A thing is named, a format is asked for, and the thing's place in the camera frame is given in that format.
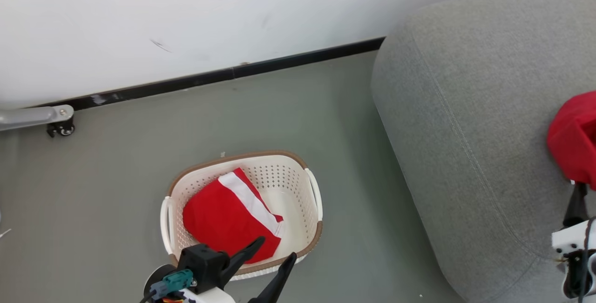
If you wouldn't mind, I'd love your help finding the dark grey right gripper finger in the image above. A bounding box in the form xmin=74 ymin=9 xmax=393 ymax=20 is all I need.
xmin=562 ymin=182 xmax=589 ymax=228

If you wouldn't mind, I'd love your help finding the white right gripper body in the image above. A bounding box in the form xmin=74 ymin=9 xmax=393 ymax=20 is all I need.
xmin=552 ymin=218 xmax=596 ymax=266

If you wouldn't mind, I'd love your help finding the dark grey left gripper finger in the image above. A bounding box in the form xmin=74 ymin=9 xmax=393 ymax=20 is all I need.
xmin=248 ymin=252 xmax=298 ymax=303
xmin=220 ymin=236 xmax=266 ymax=286

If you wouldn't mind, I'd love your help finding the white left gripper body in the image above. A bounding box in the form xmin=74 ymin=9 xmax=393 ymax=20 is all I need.
xmin=179 ymin=286 xmax=236 ymax=303

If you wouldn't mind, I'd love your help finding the red garment with white stripe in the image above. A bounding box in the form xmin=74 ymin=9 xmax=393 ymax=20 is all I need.
xmin=182 ymin=168 xmax=284 ymax=264

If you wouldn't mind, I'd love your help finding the red garment striped collar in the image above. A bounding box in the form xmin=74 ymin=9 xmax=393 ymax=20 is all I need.
xmin=547 ymin=91 xmax=596 ymax=191

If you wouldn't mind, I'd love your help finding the grey fabric sofa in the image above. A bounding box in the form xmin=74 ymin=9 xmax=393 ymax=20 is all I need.
xmin=371 ymin=0 xmax=596 ymax=303

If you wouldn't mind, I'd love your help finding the white laundry basket brown rim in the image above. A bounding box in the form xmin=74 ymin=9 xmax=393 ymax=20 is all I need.
xmin=160 ymin=150 xmax=324 ymax=281

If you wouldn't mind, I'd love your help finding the black baseboard strip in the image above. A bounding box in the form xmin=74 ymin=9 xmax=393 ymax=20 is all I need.
xmin=28 ymin=37 xmax=386 ymax=111

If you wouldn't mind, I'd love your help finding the black caster wheel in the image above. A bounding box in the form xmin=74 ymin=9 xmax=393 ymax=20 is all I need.
xmin=47 ymin=121 xmax=75 ymax=138

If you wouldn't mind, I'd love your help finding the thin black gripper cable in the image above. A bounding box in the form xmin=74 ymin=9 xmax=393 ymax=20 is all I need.
xmin=562 ymin=217 xmax=596 ymax=301

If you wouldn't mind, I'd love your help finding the teal-plug black camera cable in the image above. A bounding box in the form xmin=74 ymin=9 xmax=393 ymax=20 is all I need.
xmin=140 ymin=269 xmax=194 ymax=303

